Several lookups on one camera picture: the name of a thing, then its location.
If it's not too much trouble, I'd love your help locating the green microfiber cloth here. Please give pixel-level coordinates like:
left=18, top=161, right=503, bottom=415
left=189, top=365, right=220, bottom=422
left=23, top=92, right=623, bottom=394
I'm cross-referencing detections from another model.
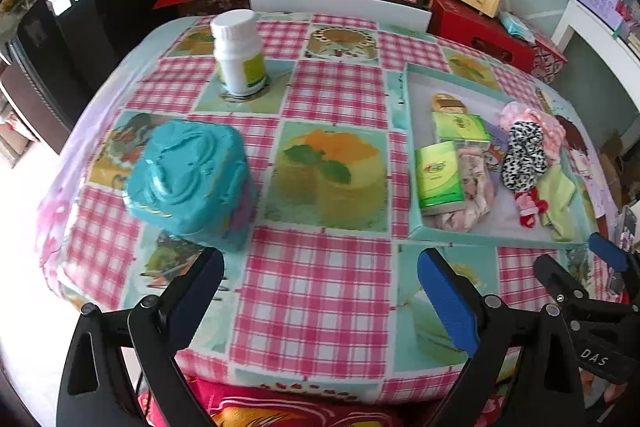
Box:
left=537, top=164, right=576, bottom=243

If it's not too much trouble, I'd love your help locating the teal rimmed white tray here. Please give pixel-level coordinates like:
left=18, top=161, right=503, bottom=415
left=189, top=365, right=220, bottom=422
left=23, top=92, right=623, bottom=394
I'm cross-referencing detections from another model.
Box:
left=402, top=63, right=597, bottom=249

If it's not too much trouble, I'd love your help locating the red pink plush toy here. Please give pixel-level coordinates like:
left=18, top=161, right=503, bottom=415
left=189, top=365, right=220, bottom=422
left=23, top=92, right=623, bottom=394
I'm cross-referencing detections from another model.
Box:
left=514, top=187, right=549, bottom=229

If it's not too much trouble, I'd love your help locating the red box with handle cutout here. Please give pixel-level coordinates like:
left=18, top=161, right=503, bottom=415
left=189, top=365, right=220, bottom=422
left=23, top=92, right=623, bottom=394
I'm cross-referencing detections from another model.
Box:
left=428, top=0, right=535, bottom=74

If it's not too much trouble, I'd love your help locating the white board behind table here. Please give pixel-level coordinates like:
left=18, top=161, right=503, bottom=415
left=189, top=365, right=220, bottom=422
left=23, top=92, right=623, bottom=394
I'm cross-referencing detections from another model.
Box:
left=250, top=0, right=432, bottom=31

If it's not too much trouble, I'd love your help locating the white shelf unit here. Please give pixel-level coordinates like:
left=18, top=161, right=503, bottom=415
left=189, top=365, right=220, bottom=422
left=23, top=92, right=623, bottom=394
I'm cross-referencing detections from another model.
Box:
left=552, top=0, right=639, bottom=153

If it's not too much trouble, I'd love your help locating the red patterned seat cushion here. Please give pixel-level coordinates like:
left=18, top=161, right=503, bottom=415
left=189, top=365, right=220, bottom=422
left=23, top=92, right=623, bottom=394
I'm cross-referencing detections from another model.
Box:
left=136, top=376, right=507, bottom=427

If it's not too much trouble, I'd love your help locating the pink floral satin scrunchie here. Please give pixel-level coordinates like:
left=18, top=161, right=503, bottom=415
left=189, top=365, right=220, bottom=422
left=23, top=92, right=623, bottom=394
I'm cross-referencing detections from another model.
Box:
left=434, top=147, right=496, bottom=232

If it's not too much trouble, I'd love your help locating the blue wet wipes pack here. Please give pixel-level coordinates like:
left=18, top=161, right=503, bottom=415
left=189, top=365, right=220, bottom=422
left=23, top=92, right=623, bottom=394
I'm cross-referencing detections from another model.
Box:
left=498, top=11, right=536, bottom=46

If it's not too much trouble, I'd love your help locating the cardboard box on floor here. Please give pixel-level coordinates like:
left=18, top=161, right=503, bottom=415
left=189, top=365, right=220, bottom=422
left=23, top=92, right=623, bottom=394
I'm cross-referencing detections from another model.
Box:
left=600, top=131, right=629, bottom=209

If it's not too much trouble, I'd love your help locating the white pill bottle green label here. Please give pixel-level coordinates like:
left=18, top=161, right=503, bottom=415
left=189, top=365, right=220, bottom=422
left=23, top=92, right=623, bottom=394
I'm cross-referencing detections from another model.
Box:
left=209, top=9, right=267, bottom=98

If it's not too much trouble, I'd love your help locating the teal embossed tin box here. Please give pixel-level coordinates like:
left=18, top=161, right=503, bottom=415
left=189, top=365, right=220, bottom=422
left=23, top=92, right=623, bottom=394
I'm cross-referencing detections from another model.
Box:
left=124, top=120, right=257, bottom=253

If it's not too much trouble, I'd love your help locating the pink checkered cake tablecloth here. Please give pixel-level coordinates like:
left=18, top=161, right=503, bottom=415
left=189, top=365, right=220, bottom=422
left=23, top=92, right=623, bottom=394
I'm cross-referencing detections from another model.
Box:
left=37, top=13, right=616, bottom=403

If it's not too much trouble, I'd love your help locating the leopard print scrunchie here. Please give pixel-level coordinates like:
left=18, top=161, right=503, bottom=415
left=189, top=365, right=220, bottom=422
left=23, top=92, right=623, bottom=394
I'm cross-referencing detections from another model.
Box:
left=500, top=120, right=548, bottom=193

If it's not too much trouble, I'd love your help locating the black cabinet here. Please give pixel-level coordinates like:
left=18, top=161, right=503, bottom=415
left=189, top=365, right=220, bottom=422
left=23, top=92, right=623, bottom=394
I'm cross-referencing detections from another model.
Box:
left=1, top=0, right=169, bottom=152

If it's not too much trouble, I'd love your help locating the red patterned storage box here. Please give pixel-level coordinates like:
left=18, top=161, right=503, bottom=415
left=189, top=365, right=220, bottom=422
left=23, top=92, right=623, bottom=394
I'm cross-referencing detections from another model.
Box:
left=532, top=29, right=568, bottom=84

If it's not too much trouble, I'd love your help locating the purple cartoon card packet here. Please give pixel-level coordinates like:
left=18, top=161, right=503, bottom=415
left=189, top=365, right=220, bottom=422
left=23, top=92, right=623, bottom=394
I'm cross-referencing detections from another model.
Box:
left=484, top=138, right=508, bottom=174

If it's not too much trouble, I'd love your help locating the green tissue pack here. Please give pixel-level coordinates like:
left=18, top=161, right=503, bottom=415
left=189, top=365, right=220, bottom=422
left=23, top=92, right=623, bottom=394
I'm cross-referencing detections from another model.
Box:
left=433, top=112, right=490, bottom=147
left=414, top=142, right=465, bottom=216

